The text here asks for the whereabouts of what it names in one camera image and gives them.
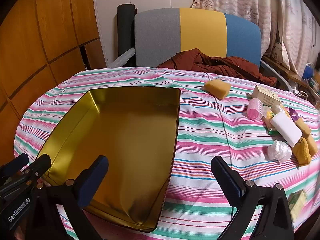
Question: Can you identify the clear plastic bag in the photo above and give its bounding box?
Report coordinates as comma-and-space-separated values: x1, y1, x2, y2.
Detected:
267, 140, 292, 163

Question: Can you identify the yellow sponge block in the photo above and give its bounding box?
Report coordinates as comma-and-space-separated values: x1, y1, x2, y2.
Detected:
203, 79, 231, 100

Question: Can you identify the pink hair roller clip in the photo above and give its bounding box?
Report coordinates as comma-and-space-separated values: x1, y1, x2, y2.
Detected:
247, 98, 263, 120

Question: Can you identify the wooden wardrobe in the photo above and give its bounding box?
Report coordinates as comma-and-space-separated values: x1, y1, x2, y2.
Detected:
1, 0, 106, 164

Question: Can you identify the patterned pink curtain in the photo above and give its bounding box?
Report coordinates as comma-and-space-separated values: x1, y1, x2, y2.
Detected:
193, 0, 319, 76

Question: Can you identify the dark red garment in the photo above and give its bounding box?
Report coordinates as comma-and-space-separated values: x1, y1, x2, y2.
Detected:
158, 48, 277, 87

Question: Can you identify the striped pink green tablecloth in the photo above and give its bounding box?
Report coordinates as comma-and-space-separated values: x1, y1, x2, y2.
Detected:
14, 67, 319, 239

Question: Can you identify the beige cardboard box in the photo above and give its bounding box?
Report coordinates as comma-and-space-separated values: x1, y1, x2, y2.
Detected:
251, 85, 281, 107

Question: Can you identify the white foam block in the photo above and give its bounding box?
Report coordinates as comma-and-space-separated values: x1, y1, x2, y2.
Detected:
270, 112, 303, 147

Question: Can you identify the white chair armrest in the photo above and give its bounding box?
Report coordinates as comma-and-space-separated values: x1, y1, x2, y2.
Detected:
108, 48, 136, 68

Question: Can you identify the gold metal tin tray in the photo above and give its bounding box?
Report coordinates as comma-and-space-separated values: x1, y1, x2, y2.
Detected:
40, 87, 181, 232

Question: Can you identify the purple foil packet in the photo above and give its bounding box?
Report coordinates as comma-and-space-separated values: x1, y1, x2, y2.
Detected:
289, 107, 299, 122

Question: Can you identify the grey yellow blue chair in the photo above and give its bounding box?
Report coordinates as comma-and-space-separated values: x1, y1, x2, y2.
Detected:
134, 8, 261, 67

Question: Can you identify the black rolled mat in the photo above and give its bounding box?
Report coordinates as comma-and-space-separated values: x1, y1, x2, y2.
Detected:
117, 4, 137, 56

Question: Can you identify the blue cup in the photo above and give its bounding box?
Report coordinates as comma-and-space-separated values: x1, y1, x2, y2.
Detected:
302, 62, 315, 80

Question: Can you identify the green white small carton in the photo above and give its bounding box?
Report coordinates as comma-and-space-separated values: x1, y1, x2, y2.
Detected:
288, 190, 307, 223

